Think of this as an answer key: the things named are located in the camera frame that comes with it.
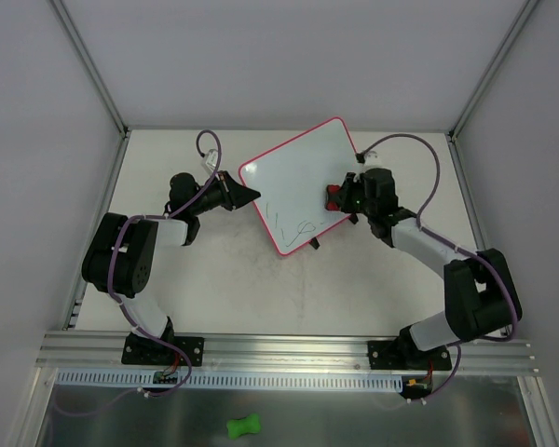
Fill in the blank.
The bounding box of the red bone-shaped eraser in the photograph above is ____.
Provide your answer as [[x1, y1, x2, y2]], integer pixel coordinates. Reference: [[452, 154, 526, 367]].
[[324, 184, 341, 211]]

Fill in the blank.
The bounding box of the red-framed small whiteboard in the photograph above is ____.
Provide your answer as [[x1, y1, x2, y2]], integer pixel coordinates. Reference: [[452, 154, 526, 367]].
[[239, 116, 358, 256]]

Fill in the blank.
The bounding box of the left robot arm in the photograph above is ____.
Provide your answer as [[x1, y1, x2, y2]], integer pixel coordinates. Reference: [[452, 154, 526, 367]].
[[81, 170, 261, 363]]

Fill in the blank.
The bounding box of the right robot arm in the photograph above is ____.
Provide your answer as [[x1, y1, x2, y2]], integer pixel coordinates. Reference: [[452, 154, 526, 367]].
[[325, 168, 523, 369]]

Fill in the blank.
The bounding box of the black left whiteboard foot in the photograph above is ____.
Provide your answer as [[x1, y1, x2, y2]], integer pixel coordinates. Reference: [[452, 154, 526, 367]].
[[309, 237, 320, 250]]

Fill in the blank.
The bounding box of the green bone-shaped eraser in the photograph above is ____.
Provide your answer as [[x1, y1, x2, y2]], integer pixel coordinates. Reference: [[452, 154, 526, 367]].
[[226, 413, 262, 440]]

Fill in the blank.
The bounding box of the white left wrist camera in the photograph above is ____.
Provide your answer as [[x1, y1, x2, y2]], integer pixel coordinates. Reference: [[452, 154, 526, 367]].
[[201, 149, 221, 176]]

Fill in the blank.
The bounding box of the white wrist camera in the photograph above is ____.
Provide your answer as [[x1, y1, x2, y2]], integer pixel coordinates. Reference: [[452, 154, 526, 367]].
[[356, 150, 384, 173], [201, 149, 221, 176]]

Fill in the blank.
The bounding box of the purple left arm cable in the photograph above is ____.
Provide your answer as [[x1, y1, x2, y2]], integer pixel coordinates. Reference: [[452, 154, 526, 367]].
[[50, 129, 224, 418]]

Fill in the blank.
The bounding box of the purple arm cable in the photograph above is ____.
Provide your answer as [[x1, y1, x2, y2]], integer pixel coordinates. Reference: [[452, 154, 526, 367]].
[[50, 129, 224, 418], [356, 133, 518, 406]]

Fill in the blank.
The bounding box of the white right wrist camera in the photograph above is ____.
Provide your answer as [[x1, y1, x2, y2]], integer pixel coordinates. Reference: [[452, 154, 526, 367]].
[[356, 150, 384, 173]]

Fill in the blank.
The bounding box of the right aluminium frame post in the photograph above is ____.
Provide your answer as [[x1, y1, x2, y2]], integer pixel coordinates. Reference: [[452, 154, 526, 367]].
[[448, 0, 540, 142]]

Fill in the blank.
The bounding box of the aluminium frame post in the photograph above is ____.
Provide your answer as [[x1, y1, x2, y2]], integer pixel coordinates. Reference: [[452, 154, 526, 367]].
[[48, 0, 129, 136], [448, 0, 540, 142]]

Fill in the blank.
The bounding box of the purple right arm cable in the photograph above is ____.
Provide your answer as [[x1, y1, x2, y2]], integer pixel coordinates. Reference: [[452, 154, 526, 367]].
[[356, 133, 518, 406]]

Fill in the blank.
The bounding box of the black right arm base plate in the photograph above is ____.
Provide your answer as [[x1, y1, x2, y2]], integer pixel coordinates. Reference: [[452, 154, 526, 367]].
[[366, 339, 452, 372]]

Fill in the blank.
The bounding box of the white slotted cable duct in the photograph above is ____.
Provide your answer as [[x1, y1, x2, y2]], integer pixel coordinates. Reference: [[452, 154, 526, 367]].
[[55, 368, 403, 393]]

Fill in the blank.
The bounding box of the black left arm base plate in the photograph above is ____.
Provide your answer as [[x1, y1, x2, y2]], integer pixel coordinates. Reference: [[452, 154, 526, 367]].
[[121, 333, 205, 367]]

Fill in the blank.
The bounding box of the left aluminium frame post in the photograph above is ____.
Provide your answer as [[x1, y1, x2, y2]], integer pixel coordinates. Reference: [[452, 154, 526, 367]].
[[48, 0, 129, 136]]

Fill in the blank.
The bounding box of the aluminium mounting rail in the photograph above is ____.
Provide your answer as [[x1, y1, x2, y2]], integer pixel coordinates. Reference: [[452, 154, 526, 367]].
[[35, 331, 541, 376]]

